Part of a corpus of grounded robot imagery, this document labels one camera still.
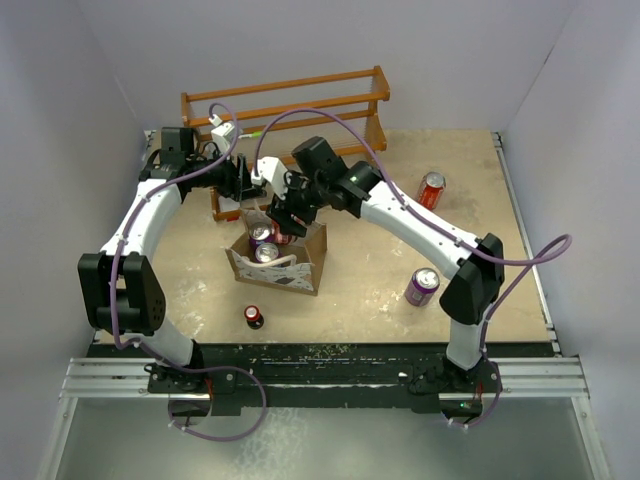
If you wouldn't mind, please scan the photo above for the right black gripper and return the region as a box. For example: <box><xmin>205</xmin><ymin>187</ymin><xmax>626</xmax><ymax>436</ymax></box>
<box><xmin>266</xmin><ymin>167</ymin><xmax>329</xmax><ymax>237</ymax></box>

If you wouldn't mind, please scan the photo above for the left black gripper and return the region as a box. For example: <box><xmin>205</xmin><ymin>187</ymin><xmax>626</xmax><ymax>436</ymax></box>
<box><xmin>186</xmin><ymin>146</ymin><xmax>266</xmax><ymax>202</ymax></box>

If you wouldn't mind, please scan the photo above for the purple can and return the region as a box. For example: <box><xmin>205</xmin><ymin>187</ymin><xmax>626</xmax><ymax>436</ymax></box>
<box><xmin>254</xmin><ymin>242</ymin><xmax>281</xmax><ymax>264</ymax></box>
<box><xmin>404</xmin><ymin>268</ymin><xmax>440</xmax><ymax>307</ymax></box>
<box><xmin>248</xmin><ymin>222</ymin><xmax>274</xmax><ymax>248</ymax></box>

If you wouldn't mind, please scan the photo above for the red cola can front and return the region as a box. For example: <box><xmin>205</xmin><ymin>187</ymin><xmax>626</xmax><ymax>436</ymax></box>
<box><xmin>272</xmin><ymin>221</ymin><xmax>298</xmax><ymax>245</ymax></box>

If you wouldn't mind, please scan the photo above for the red cola can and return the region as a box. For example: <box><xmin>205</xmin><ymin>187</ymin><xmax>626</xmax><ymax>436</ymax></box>
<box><xmin>272</xmin><ymin>221</ymin><xmax>298</xmax><ymax>245</ymax></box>
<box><xmin>417</xmin><ymin>171</ymin><xmax>446</xmax><ymax>210</ymax></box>

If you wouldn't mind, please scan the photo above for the canvas tote bag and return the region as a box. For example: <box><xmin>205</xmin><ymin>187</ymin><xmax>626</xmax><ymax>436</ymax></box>
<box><xmin>225</xmin><ymin>209</ymin><xmax>328</xmax><ymax>296</ymax></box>

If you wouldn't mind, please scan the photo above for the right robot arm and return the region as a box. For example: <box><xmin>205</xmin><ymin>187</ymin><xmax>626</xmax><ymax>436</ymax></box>
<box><xmin>251</xmin><ymin>137</ymin><xmax>504</xmax><ymax>391</ymax></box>

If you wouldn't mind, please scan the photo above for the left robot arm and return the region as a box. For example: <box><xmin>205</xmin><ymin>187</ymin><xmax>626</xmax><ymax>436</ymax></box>
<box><xmin>77</xmin><ymin>127</ymin><xmax>262</xmax><ymax>392</ymax></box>

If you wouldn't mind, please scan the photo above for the white box under rack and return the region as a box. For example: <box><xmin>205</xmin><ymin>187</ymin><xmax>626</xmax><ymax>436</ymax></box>
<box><xmin>218</xmin><ymin>197</ymin><xmax>240</xmax><ymax>213</ymax></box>

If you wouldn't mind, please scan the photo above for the green-capped marker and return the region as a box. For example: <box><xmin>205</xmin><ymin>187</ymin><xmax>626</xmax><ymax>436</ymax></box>
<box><xmin>238</xmin><ymin>131</ymin><xmax>262</xmax><ymax>140</ymax></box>

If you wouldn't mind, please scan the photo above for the small red-capped dark bottle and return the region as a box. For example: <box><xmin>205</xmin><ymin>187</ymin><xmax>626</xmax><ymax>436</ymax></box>
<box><xmin>244</xmin><ymin>305</ymin><xmax>264</xmax><ymax>330</ymax></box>

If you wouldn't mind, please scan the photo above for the orange wooden rack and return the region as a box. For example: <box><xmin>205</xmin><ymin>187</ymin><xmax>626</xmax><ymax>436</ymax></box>
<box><xmin>180</xmin><ymin>65</ymin><xmax>391</xmax><ymax>221</ymax></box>

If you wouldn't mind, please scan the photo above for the red cola can back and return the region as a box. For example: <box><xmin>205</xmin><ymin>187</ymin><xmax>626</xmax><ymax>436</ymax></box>
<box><xmin>417</xmin><ymin>171</ymin><xmax>446</xmax><ymax>210</ymax></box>

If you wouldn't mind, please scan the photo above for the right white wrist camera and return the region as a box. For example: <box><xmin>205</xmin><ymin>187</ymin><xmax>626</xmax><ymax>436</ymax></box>
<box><xmin>251</xmin><ymin>156</ymin><xmax>288</xmax><ymax>200</ymax></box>

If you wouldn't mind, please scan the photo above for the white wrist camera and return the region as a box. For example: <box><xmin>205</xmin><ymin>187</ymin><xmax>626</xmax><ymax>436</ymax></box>
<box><xmin>251</xmin><ymin>156</ymin><xmax>288</xmax><ymax>200</ymax></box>
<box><xmin>209</xmin><ymin>114</ymin><xmax>238</xmax><ymax>156</ymax></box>

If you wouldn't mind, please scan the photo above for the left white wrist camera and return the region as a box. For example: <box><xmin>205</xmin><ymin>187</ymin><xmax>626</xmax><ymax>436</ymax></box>
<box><xmin>209</xmin><ymin>114</ymin><xmax>238</xmax><ymax>156</ymax></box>

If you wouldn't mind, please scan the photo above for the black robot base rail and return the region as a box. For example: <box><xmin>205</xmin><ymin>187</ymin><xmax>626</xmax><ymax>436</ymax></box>
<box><xmin>87</xmin><ymin>342</ymin><xmax>554</xmax><ymax>418</ymax></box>

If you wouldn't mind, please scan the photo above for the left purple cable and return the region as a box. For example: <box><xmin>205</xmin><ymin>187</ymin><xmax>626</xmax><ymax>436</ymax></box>
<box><xmin>112</xmin><ymin>102</ymin><xmax>269</xmax><ymax>443</ymax></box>

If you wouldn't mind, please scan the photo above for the purple cable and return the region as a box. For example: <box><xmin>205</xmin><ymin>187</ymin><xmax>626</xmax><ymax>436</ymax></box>
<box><xmin>112</xmin><ymin>102</ymin><xmax>269</xmax><ymax>443</ymax></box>
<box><xmin>253</xmin><ymin>108</ymin><xmax>573</xmax><ymax>431</ymax></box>

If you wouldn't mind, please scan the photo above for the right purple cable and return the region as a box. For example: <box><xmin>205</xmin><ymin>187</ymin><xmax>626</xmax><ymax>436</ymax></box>
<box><xmin>253</xmin><ymin>108</ymin><xmax>573</xmax><ymax>431</ymax></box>

